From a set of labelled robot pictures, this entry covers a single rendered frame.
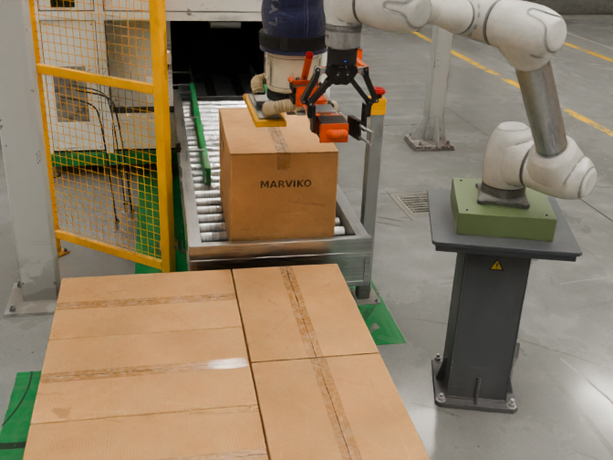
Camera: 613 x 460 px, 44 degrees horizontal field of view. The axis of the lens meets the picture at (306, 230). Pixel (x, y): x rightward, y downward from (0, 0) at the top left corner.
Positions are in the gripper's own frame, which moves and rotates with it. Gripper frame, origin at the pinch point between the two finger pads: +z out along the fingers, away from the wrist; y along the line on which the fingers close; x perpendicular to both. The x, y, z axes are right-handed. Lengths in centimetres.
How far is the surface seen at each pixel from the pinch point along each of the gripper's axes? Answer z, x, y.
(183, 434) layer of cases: 73, 27, 43
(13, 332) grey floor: 127, -117, 112
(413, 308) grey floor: 127, -114, -71
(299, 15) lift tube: -20, -49, 2
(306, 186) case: 46, -73, -7
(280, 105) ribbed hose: 5.4, -39.5, 8.7
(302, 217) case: 58, -73, -6
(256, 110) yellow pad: 11, -52, 14
